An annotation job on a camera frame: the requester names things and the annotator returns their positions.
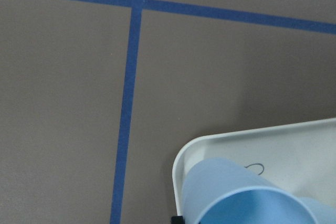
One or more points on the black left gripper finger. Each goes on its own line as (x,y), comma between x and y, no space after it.
(177,220)

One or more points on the blue plastic cup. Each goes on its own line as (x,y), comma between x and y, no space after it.
(217,190)
(323,213)

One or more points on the cream plastic tray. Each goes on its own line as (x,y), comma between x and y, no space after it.
(297,158)

